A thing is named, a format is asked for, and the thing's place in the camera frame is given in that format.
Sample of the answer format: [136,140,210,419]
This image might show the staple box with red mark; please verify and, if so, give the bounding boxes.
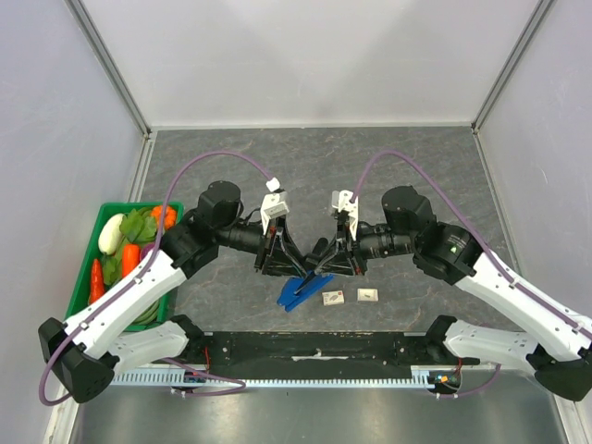
[322,290,345,306]

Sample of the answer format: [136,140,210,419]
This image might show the beige black stapler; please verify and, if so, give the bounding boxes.
[303,237,328,272]

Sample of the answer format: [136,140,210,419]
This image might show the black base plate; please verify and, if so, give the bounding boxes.
[176,331,459,380]

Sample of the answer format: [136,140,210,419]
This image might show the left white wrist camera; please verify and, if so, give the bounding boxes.
[260,177,290,235]

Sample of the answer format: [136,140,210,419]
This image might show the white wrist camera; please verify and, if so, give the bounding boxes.
[331,190,359,241]
[260,177,290,235]

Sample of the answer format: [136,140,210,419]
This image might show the purple toy onion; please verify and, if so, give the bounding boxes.
[140,243,154,261]

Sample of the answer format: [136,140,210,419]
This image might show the red toy chili pepper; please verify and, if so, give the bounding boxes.
[88,258,105,304]

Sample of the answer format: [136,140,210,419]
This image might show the light blue cable duct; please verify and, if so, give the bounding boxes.
[110,365,457,387]

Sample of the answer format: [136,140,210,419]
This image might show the green plastic bin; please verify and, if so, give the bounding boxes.
[65,202,176,332]

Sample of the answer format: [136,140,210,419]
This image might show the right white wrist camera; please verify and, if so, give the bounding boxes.
[331,190,359,241]

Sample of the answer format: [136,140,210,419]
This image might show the white toy eggplant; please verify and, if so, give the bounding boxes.
[97,213,125,255]

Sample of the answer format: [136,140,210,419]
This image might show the purple cable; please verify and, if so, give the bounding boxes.
[39,151,278,407]
[351,150,592,400]

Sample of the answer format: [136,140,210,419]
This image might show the green toy leafy vegetable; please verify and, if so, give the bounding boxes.
[119,207,157,244]

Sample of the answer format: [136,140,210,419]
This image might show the green toy beans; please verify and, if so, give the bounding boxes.
[132,296,168,326]

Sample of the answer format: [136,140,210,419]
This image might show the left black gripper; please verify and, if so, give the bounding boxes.
[215,213,307,278]

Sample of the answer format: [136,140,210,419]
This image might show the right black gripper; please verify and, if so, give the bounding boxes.
[315,217,417,278]

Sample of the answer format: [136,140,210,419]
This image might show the white staple box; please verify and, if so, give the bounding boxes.
[357,289,379,302]

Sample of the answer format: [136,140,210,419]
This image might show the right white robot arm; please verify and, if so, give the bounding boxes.
[314,186,591,401]

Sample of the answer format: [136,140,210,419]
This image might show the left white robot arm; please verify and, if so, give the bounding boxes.
[38,179,307,403]

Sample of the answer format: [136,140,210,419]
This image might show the blue stapler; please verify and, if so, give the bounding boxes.
[277,272,334,313]

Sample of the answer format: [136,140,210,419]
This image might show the orange toy pumpkin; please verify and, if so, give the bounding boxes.
[150,205,178,231]

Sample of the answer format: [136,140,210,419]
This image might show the orange toy carrot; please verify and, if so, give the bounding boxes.
[121,243,142,277]

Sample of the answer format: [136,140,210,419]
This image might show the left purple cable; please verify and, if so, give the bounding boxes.
[39,151,278,407]

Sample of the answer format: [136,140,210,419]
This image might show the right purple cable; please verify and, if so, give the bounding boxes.
[351,150,592,400]

